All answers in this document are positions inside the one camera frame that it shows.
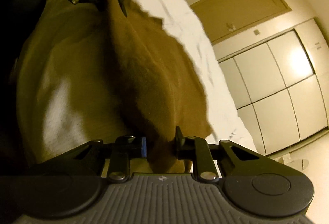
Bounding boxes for white sliding wardrobe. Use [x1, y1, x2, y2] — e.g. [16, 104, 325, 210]
[219, 19, 328, 155]

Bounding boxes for brown wooden door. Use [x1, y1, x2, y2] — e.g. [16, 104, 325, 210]
[191, 0, 291, 44]

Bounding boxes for brown shorts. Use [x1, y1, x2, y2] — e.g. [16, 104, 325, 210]
[17, 0, 212, 173]

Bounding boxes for white bed duvet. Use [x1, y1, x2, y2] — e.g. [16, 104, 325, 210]
[41, 0, 267, 163]

